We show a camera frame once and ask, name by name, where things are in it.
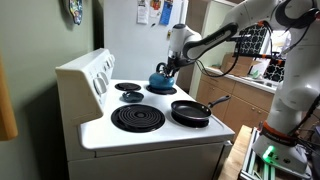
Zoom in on blue spoon rest dish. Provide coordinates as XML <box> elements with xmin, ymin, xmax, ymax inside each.
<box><xmin>121</xmin><ymin>91</ymin><xmax>145</xmax><ymax>104</ymax></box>

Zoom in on wooden table top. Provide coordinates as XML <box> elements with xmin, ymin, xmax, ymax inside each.
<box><xmin>217</xmin><ymin>124</ymin><xmax>254</xmax><ymax>180</ymax></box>

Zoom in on blue kettle with black handle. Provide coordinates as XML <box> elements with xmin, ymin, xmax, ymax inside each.
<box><xmin>148</xmin><ymin>62</ymin><xmax>176</xmax><ymax>91</ymax></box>

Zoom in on small black coil burner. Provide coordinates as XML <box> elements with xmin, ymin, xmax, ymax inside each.
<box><xmin>145</xmin><ymin>84</ymin><xmax>178</xmax><ymax>96</ymax></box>
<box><xmin>114</xmin><ymin>82</ymin><xmax>142</xmax><ymax>93</ymax></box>

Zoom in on white green package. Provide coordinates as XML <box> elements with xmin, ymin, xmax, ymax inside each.
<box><xmin>249</xmin><ymin>64</ymin><xmax>272</xmax><ymax>79</ymax></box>

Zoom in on brown cardboard box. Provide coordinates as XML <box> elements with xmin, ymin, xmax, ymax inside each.
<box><xmin>220</xmin><ymin>52</ymin><xmax>263</xmax><ymax>78</ymax></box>

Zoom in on white electric stove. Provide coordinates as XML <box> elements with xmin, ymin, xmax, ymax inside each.
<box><xmin>54</xmin><ymin>48</ymin><xmax>236</xmax><ymax>180</ymax></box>

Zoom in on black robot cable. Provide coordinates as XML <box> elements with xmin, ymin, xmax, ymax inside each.
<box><xmin>194</xmin><ymin>19</ymin><xmax>278</xmax><ymax>79</ymax></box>

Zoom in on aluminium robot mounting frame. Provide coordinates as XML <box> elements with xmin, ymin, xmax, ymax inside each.
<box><xmin>239</xmin><ymin>127</ymin><xmax>314</xmax><ymax>180</ymax></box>

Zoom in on paper with red print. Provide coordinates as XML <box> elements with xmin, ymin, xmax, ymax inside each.
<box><xmin>148</xmin><ymin>0</ymin><xmax>164</xmax><ymax>19</ymax></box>

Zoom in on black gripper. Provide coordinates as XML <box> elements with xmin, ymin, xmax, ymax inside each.
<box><xmin>162</xmin><ymin>54</ymin><xmax>184</xmax><ymax>80</ymax></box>

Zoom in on white paper sheet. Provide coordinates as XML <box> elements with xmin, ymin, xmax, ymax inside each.
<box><xmin>136</xmin><ymin>0</ymin><xmax>150</xmax><ymax>25</ymax></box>

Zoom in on colourful wall decoration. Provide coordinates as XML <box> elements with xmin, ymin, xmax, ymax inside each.
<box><xmin>68</xmin><ymin>0</ymin><xmax>84</xmax><ymax>26</ymax></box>

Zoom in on yellow wooden board edge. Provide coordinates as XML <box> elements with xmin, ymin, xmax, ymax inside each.
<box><xmin>0</xmin><ymin>56</ymin><xmax>19</xmax><ymax>142</ymax></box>

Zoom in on light wooden kitchen cabinets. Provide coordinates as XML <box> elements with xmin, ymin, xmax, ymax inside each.
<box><xmin>195</xmin><ymin>69</ymin><xmax>275</xmax><ymax>141</ymax></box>

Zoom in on white refrigerator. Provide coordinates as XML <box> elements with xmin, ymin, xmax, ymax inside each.
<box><xmin>103</xmin><ymin>0</ymin><xmax>189</xmax><ymax>88</ymax></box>

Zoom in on white kitchen countertop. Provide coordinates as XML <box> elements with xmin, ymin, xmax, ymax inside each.
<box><xmin>202</xmin><ymin>65</ymin><xmax>278</xmax><ymax>95</ymax></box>

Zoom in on blue paper sheet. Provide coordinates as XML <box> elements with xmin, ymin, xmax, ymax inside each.
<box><xmin>158</xmin><ymin>0</ymin><xmax>174</xmax><ymax>26</ymax></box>

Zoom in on black orange clamp bar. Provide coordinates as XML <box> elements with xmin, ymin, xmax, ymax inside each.
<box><xmin>233</xmin><ymin>51</ymin><xmax>287</xmax><ymax>67</ymax></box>

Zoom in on black frying pan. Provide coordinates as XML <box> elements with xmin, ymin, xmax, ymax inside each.
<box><xmin>170</xmin><ymin>94</ymin><xmax>232</xmax><ymax>122</ymax></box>

